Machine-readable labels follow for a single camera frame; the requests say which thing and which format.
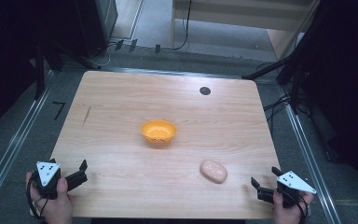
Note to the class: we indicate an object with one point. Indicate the black metal stand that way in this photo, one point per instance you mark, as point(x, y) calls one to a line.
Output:
point(39, 71)
point(279, 67)

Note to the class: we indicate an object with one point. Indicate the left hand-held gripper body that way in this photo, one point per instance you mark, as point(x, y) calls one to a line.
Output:
point(47, 174)

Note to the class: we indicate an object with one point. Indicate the dark cabinet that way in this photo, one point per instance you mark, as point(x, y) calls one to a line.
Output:
point(99, 25)

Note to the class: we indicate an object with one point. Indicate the dark curtain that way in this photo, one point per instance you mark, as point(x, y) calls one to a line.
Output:
point(9, 56)
point(345, 87)

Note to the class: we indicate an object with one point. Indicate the pale pink oval soap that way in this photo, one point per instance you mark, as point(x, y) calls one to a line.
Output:
point(213, 171)

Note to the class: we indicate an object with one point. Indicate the orange perforated bowl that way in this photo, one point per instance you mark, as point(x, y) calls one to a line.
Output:
point(158, 131)

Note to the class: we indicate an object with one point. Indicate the small black floor tape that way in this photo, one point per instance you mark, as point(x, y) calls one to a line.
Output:
point(133, 45)
point(119, 44)

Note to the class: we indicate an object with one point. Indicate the pale wooden furniture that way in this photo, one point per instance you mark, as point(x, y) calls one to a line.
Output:
point(245, 15)

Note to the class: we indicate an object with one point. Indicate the metal floor rail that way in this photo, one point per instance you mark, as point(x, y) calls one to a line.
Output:
point(167, 72)
point(12, 146)
point(310, 161)

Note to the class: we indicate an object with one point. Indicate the black round table grommet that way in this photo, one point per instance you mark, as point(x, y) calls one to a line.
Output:
point(205, 90)

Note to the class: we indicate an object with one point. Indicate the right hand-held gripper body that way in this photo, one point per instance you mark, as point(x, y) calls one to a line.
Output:
point(292, 185)

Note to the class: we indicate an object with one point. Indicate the person's right hand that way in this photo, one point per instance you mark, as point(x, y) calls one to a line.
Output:
point(287, 213)

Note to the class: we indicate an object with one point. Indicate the person's left hand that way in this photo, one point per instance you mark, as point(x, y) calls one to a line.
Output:
point(56, 205)

